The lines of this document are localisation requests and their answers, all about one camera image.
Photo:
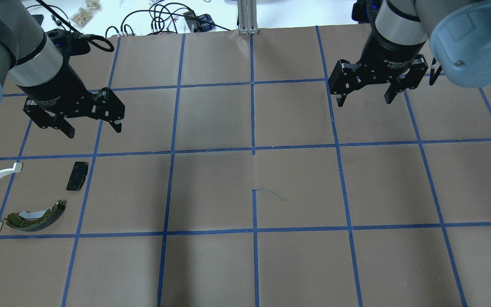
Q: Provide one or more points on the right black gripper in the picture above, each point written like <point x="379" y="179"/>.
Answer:
<point x="391" y="54"/>

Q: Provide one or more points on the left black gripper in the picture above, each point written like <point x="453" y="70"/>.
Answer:
<point x="54" y="83"/>

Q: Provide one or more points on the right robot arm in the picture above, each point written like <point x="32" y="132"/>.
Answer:
<point x="409" y="38"/>

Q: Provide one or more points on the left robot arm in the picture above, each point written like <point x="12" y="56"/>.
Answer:
<point x="38" y="64"/>

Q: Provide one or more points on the black brake pad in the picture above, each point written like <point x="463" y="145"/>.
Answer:
<point x="78" y="176"/>

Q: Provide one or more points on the bag of wooden pieces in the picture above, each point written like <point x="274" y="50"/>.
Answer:
<point x="85" y="13"/>

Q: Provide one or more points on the olive brake shoe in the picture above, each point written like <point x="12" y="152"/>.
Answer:
<point x="35" y="221"/>

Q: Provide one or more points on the aluminium frame post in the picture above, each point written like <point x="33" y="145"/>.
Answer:
<point x="247" y="17"/>

